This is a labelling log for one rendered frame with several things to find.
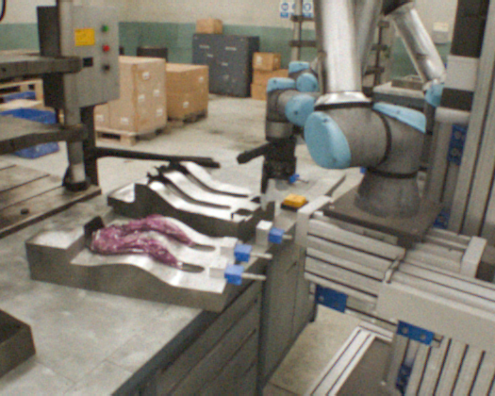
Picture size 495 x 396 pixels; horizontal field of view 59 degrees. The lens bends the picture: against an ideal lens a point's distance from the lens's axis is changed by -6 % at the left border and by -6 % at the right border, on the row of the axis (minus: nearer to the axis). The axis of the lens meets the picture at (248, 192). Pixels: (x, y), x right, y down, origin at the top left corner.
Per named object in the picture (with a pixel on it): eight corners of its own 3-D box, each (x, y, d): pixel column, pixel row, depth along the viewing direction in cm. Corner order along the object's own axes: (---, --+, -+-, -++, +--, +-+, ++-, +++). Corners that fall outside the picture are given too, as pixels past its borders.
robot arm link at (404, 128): (430, 171, 98) (441, 110, 93) (382, 175, 93) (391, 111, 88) (396, 155, 108) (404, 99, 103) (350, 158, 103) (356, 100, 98)
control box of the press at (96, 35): (139, 304, 236) (123, 6, 183) (98, 335, 211) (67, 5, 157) (107, 290, 246) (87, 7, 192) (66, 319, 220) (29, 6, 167)
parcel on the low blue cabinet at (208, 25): (223, 34, 844) (223, 18, 834) (213, 34, 817) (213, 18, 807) (205, 33, 864) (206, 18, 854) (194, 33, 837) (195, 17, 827)
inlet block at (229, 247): (272, 260, 121) (273, 242, 119) (270, 270, 116) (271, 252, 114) (223, 255, 123) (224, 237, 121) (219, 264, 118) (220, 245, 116)
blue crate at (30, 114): (58, 131, 481) (57, 112, 473) (30, 140, 447) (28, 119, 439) (23, 125, 503) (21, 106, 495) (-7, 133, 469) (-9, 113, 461)
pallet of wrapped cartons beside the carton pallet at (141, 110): (171, 132, 576) (172, 58, 542) (131, 146, 509) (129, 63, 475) (103, 121, 626) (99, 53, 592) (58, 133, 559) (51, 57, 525)
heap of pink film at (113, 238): (199, 239, 124) (198, 213, 121) (178, 272, 107) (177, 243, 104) (111, 228, 127) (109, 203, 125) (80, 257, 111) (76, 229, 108)
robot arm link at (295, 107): (337, 96, 108) (314, 88, 118) (295, 96, 104) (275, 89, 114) (333, 127, 111) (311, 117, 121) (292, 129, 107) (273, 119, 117)
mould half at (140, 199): (274, 218, 153) (277, 180, 148) (237, 250, 131) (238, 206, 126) (155, 189, 174) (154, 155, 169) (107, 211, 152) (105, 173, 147)
